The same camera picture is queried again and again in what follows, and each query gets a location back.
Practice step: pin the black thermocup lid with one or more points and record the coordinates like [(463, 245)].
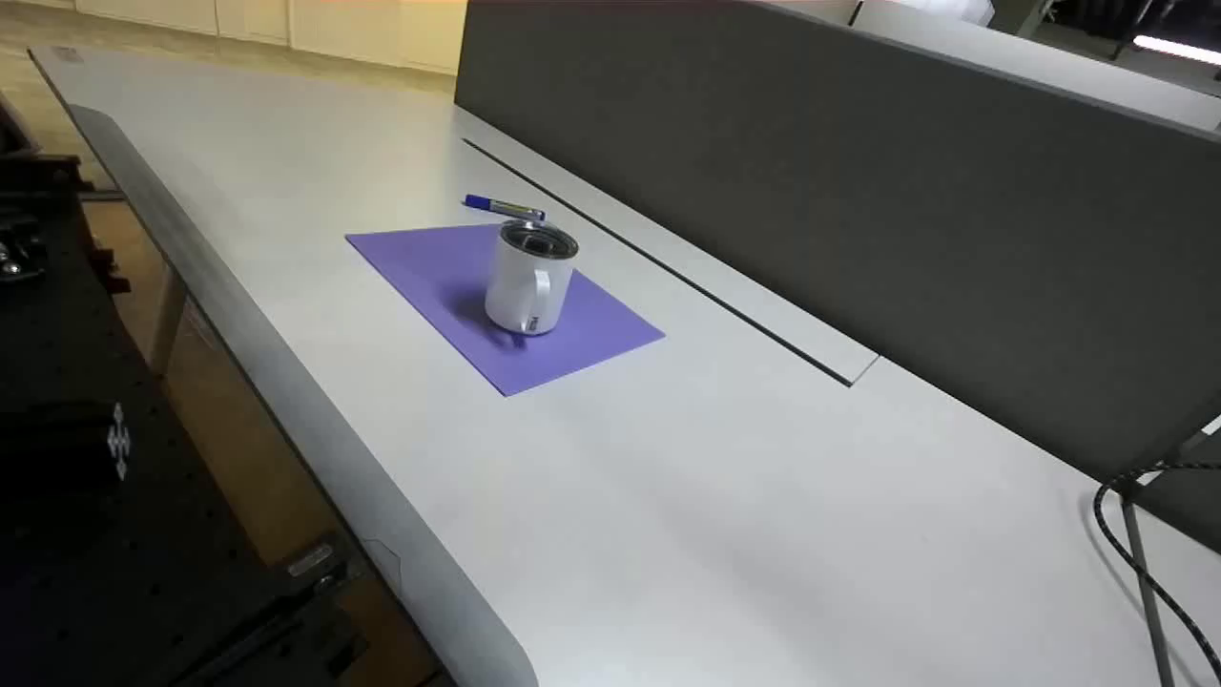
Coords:
[(539, 243)]

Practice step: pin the blue marker pen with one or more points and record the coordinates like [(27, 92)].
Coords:
[(489, 203)]

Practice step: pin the purple rectangular mat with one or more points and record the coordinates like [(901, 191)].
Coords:
[(422, 268)]

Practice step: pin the grey desk partition panel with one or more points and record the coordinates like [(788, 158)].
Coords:
[(891, 214)]

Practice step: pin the cream cabinets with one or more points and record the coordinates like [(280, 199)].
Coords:
[(357, 25)]

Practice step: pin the grey table leg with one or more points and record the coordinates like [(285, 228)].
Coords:
[(168, 326)]

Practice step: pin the black optical breadboard table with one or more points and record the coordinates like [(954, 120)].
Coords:
[(78, 573)]

